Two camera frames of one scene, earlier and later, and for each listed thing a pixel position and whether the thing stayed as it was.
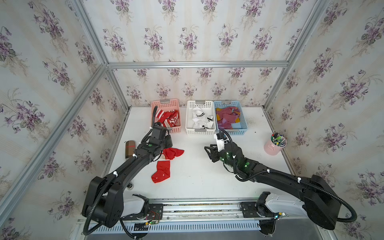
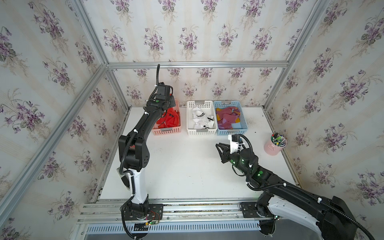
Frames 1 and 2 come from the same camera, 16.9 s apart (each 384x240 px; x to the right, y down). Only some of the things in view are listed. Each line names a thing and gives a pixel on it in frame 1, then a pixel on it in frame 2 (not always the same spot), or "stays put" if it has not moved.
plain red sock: x=170 y=153 → x=170 y=118
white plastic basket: x=200 y=117 stays put
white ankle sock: x=200 y=120 stays put
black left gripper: x=168 y=140 → x=171 y=103
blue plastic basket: x=229 y=117 stays put
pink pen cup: x=274 y=144 stays put
